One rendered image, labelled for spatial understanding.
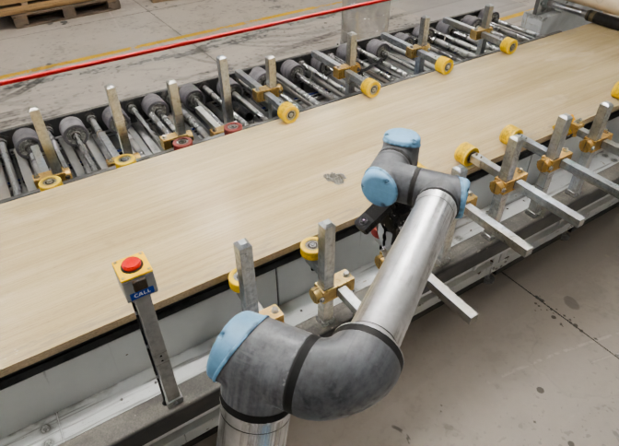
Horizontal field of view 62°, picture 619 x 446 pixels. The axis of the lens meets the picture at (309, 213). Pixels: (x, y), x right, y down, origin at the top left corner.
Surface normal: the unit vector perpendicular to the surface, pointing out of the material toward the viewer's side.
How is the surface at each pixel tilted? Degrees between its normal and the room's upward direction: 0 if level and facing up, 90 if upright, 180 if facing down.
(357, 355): 18
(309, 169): 0
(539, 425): 0
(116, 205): 0
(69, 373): 90
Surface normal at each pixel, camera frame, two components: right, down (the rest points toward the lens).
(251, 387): -0.38, 0.32
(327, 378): 0.07, -0.29
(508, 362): 0.00, -0.78
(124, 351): 0.54, 0.53
